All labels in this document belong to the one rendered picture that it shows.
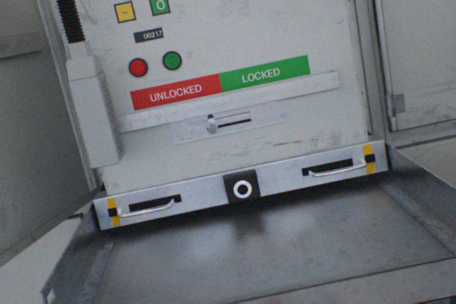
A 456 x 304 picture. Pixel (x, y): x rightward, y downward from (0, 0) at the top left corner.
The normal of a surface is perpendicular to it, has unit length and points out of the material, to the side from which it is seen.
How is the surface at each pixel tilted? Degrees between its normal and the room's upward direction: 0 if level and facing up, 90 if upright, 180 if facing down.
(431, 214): 0
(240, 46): 90
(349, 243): 0
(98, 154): 90
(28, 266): 90
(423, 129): 90
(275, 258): 0
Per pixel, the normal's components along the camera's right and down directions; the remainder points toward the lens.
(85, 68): -0.05, -0.27
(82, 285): -0.20, -0.95
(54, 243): 0.06, 0.23
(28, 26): 0.94, -0.12
